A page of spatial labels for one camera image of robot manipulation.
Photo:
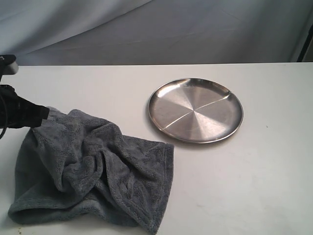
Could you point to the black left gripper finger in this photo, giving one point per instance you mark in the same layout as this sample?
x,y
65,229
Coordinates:
x,y
29,114

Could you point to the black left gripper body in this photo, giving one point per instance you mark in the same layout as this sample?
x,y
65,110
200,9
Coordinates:
x,y
9,105

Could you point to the grey fleece towel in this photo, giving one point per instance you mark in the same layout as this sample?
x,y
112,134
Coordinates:
x,y
76,164

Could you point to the grey backdrop cloth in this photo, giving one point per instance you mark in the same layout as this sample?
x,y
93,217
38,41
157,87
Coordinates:
x,y
152,32

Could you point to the round steel plate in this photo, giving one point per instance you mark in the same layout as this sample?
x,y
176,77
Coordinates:
x,y
195,110

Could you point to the black backdrop stand pole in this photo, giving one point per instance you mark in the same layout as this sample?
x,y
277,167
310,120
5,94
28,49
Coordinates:
x,y
305,51

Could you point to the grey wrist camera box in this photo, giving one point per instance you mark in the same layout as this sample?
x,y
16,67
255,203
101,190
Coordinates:
x,y
8,65

